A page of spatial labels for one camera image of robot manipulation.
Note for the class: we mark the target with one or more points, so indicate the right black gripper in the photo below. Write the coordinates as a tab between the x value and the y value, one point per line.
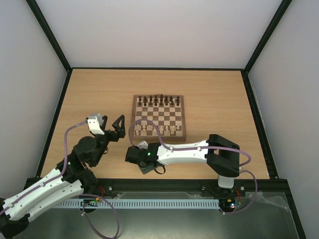
131	154

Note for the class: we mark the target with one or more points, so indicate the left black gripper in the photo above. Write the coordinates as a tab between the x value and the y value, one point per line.
121	133

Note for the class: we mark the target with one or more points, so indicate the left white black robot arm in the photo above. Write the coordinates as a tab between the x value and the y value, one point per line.
70	178

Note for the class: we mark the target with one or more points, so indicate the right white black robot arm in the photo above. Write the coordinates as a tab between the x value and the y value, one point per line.
217	152

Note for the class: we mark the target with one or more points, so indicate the wooden chess board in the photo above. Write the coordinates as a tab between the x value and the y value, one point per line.
157	116

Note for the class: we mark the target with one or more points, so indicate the metal front plate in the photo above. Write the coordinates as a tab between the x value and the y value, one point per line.
257	216

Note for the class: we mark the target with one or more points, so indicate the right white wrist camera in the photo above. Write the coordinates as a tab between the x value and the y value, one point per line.
142	145

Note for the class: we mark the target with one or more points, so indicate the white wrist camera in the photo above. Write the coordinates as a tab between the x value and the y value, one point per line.
142	145
95	122

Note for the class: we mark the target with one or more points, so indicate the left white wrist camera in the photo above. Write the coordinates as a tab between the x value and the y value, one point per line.
95	122

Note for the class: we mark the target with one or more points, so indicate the light blue slotted cable duct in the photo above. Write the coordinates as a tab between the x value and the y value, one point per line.
140	204

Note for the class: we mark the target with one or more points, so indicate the black aluminium mounting rail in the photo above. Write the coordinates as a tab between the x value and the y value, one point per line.
203	187

